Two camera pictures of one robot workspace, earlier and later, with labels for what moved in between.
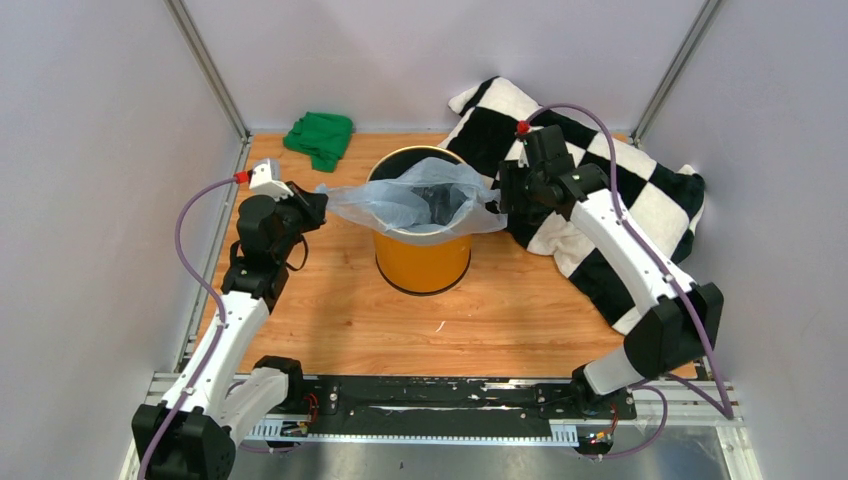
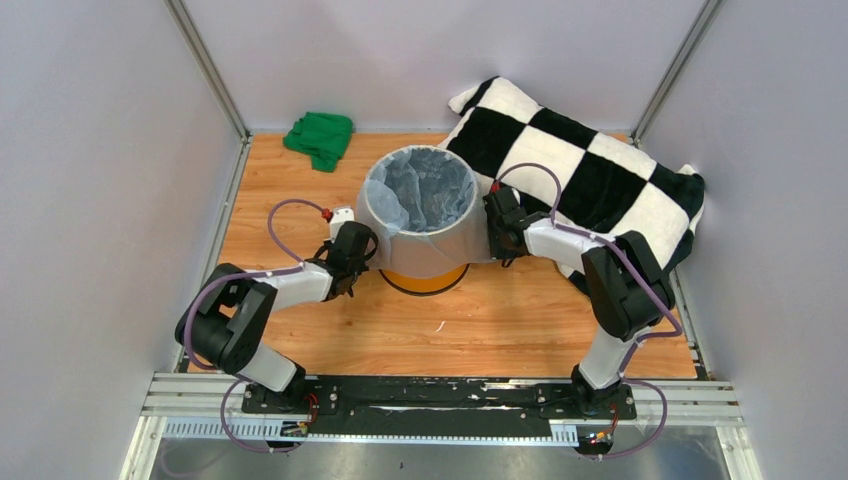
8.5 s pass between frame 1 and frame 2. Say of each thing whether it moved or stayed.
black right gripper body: moved
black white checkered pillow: stayed
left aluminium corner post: stayed
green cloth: stayed
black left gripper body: moved
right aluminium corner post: stayed
